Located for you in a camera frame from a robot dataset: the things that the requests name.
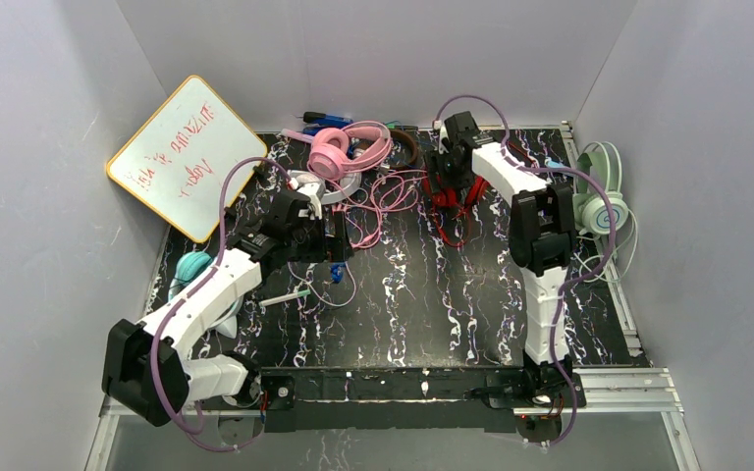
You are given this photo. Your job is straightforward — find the mint green headphones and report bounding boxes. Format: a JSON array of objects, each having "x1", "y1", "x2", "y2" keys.
[{"x1": 568, "y1": 140, "x2": 640, "y2": 285}]

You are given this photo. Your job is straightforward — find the white green marker pen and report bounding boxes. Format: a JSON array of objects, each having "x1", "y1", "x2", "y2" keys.
[{"x1": 258, "y1": 289, "x2": 311, "y2": 307}]

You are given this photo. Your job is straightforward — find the teal white cat-ear headphones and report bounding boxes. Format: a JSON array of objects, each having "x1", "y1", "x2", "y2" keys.
[{"x1": 167, "y1": 251, "x2": 243, "y2": 339}]

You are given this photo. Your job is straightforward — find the red headphones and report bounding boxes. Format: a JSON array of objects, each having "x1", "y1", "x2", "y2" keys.
[{"x1": 422, "y1": 167, "x2": 490, "y2": 248}]

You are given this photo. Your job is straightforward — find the pink headphones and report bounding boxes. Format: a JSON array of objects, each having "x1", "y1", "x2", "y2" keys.
[{"x1": 307, "y1": 121, "x2": 392, "y2": 181}]

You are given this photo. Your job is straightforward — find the brown headphones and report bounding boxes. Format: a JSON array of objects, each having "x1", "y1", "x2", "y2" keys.
[{"x1": 384, "y1": 129, "x2": 419, "y2": 171}]

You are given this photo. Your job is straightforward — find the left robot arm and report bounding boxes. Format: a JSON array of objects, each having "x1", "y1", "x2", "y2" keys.
[{"x1": 101, "y1": 189, "x2": 353, "y2": 427}]

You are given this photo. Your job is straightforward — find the white board yellow frame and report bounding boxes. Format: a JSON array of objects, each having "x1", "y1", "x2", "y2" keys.
[{"x1": 106, "y1": 75, "x2": 268, "y2": 242}]

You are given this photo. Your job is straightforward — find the pink marker pen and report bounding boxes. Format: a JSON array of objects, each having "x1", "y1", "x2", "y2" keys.
[{"x1": 281, "y1": 129, "x2": 314, "y2": 144}]

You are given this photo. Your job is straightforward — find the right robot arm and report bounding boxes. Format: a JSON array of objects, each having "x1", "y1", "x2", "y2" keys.
[{"x1": 427, "y1": 112, "x2": 575, "y2": 405}]

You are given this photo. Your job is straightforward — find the blue black tool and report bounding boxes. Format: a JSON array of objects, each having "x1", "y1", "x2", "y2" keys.
[{"x1": 300, "y1": 112, "x2": 353, "y2": 134}]

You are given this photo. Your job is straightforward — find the black table front rail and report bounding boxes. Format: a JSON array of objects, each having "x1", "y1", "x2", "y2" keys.
[{"x1": 197, "y1": 367, "x2": 564, "y2": 436}]

